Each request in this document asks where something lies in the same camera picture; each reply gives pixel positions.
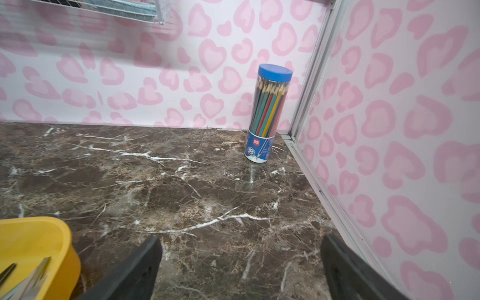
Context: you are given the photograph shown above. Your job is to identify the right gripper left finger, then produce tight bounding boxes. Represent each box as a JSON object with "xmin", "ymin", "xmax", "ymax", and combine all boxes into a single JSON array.
[{"xmin": 77, "ymin": 236, "xmax": 163, "ymax": 300}]

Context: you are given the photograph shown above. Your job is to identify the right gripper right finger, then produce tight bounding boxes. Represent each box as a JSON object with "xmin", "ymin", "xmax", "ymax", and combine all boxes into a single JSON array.
[{"xmin": 321, "ymin": 234, "xmax": 407, "ymax": 300}]

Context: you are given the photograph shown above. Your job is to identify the pink kitchen scissors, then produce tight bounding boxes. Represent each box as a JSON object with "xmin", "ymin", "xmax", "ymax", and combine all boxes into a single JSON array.
[{"xmin": 1, "ymin": 257, "xmax": 51, "ymax": 300}]

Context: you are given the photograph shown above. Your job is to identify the yellow storage box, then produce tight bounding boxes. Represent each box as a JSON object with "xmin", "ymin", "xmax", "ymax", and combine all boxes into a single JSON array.
[{"xmin": 1, "ymin": 217, "xmax": 81, "ymax": 300}]

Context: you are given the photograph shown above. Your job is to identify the all black scissors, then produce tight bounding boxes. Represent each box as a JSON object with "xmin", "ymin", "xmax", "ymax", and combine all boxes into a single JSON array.
[{"xmin": 0, "ymin": 263, "xmax": 17, "ymax": 287}]

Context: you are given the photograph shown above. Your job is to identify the blue lid pencil tube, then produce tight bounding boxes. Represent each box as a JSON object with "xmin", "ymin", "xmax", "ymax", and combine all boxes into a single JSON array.
[{"xmin": 244, "ymin": 64, "xmax": 293, "ymax": 163}]

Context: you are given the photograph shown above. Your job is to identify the white wire wall shelf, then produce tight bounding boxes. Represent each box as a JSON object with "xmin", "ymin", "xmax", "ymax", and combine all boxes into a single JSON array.
[{"xmin": 42, "ymin": 0, "xmax": 172, "ymax": 25}]

